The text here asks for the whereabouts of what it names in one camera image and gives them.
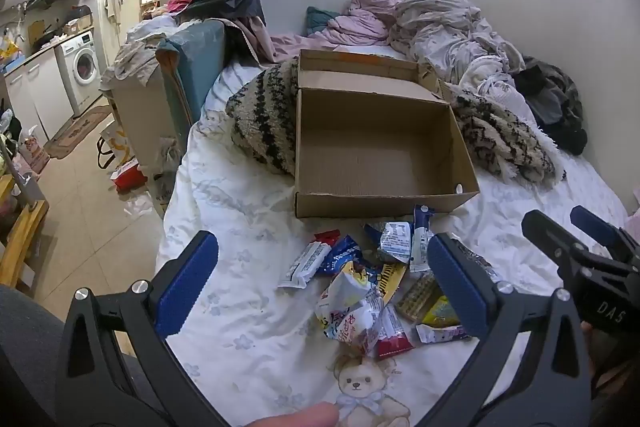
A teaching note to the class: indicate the dark clothes pile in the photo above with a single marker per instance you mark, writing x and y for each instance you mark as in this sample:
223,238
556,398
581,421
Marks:
552,104

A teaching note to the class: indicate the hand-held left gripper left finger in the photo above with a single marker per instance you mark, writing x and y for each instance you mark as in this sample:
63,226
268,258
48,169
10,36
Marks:
192,282

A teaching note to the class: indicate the small red snack packet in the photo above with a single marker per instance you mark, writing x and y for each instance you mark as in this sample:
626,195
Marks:
326,237

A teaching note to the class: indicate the dark snack packet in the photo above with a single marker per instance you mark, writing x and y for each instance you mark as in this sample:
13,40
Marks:
372,234

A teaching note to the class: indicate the white washing machine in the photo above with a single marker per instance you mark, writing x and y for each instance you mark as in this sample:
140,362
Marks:
80,64

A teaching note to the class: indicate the grey white crumpled duvet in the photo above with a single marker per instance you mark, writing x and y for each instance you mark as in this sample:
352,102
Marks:
450,32

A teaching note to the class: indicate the pink blanket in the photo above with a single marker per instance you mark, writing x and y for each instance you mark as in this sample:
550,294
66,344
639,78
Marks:
360,19

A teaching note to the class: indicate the teal cloth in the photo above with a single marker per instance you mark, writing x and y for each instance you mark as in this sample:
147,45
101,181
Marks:
317,19

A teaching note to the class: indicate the yellow cartoon snack packet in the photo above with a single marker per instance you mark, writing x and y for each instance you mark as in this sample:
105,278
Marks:
350,287

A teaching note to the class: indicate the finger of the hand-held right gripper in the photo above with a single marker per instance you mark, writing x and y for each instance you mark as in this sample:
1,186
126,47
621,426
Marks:
552,234
597,227

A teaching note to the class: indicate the blue cookie packet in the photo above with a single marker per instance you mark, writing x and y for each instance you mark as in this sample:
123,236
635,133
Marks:
345,257

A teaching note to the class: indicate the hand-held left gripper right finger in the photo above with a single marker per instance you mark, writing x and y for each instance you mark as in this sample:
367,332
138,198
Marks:
457,287

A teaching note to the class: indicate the yellow green snack packet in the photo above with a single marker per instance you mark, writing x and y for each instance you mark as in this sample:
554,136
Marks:
440,313

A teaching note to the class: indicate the beige cabinet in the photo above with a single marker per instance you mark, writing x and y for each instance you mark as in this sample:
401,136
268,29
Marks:
142,127

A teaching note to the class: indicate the small white blue packet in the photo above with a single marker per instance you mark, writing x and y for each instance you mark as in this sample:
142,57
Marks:
440,334

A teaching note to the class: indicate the white plastic wrap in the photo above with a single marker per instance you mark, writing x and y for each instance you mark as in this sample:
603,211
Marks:
137,205

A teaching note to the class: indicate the blue and white snack packet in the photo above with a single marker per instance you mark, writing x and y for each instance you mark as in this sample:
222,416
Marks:
422,232

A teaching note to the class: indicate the grey trousers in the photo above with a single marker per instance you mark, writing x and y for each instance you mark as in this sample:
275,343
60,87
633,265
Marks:
27,352

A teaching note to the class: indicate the white yellow shopping bag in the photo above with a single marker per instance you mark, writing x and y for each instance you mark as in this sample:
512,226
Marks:
112,147

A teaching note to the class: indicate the brown door mat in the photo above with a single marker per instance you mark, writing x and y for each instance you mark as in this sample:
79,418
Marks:
75,132

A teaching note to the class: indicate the white grey snack packet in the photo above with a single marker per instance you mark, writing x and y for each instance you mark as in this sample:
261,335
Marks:
305,264

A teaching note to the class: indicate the person's left hand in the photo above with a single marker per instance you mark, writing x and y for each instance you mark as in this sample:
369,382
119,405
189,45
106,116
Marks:
295,418

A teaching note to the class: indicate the white kitchen cabinets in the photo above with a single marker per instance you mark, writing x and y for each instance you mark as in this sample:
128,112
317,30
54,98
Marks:
35,94

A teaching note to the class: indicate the wooden furniture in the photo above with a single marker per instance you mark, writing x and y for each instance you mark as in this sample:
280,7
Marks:
22,232

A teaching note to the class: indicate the red box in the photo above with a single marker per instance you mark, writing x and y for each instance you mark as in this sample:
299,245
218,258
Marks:
130,177

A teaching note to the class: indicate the cardboard box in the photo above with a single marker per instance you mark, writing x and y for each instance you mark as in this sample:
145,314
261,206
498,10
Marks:
375,152

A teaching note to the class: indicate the person's right hand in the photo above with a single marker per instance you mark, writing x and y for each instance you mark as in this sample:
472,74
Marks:
612,379

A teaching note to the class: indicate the floral cloth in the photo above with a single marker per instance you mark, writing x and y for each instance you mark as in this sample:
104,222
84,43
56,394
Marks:
132,57

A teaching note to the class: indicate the clear brown wafer packet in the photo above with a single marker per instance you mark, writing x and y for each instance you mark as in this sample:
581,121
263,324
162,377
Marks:
417,297

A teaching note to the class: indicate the yellow black striped snack packet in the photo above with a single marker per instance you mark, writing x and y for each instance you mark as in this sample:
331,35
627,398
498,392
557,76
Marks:
392,279

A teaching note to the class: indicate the clear silver snack packet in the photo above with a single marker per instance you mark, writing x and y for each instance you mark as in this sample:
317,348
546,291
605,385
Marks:
477,262

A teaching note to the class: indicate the teal mattress pad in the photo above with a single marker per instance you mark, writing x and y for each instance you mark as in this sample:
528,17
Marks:
192,62

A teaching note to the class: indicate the fluffy cream black patterned blanket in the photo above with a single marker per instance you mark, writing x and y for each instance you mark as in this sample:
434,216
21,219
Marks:
265,112

